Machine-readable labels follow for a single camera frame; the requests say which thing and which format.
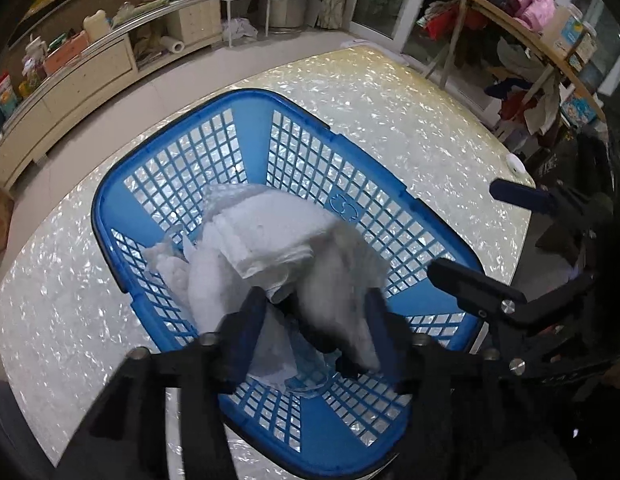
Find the blue plastic laundry basket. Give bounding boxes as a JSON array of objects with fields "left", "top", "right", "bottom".
[{"left": 90, "top": 88, "right": 487, "bottom": 480}]

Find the grey square cloth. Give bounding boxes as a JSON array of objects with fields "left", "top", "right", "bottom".
[{"left": 296, "top": 221, "right": 389, "bottom": 370}]

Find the white cloth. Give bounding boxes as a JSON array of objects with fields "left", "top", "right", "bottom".
[{"left": 201, "top": 183, "right": 339, "bottom": 304}]

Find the white rectangular sponge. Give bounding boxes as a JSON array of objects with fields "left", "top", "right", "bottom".
[{"left": 249, "top": 304, "right": 298, "bottom": 392}]

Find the white fluffy woven pouch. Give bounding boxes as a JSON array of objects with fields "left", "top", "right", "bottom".
[{"left": 140, "top": 237, "right": 249, "bottom": 334}]

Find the cream long tv cabinet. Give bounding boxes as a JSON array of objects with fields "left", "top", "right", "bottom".
[{"left": 0, "top": 0, "right": 222, "bottom": 191}]

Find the white paper roll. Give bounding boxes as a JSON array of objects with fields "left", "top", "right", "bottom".
[{"left": 159, "top": 36, "right": 185, "bottom": 54}]

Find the red white carton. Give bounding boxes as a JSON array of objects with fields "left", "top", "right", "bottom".
[{"left": 0, "top": 73, "right": 19, "bottom": 125}]

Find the pink box on cabinet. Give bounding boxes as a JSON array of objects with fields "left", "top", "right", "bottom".
[{"left": 44, "top": 30, "right": 89, "bottom": 76}]

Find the cream plastic jug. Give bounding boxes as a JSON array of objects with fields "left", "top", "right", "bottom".
[{"left": 83, "top": 9, "right": 111, "bottom": 44}]

